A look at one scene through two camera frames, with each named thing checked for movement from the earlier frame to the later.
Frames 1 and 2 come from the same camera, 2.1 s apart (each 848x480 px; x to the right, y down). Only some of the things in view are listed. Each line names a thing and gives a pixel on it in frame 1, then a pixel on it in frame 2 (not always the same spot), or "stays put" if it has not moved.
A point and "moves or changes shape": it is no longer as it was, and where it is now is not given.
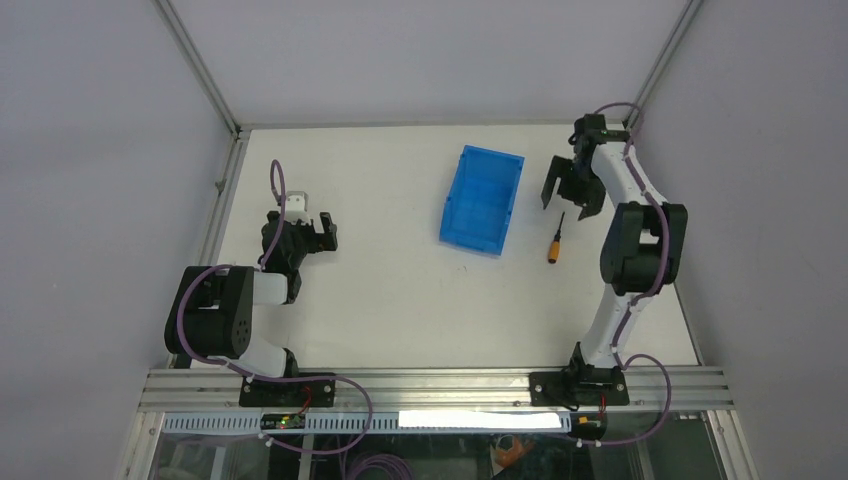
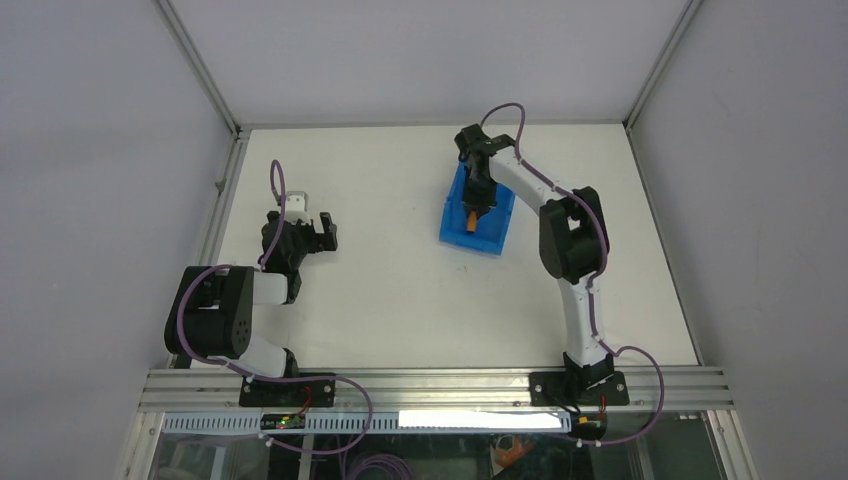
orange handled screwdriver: x=555 y=245 moves or changes shape
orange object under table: x=510 y=456 stays put
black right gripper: x=592 y=198 → x=482 y=203
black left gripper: x=323 y=241 stays put
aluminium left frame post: x=167 y=13 stays put
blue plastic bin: x=481 y=200 stays put
